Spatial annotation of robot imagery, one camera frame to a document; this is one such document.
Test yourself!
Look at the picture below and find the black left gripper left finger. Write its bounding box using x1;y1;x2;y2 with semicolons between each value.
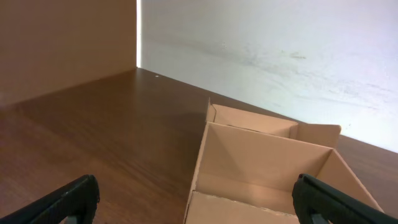
1;174;100;224

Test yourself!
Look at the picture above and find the cardboard box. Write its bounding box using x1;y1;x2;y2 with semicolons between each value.
184;103;379;224

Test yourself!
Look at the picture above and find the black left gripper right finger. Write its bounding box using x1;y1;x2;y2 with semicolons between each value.
292;174;397;224

